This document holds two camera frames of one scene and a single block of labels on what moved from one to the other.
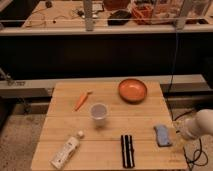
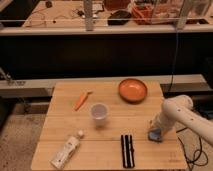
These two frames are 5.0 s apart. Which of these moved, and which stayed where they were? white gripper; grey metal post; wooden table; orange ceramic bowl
Moved: white gripper
Stayed: grey metal post; orange ceramic bowl; wooden table
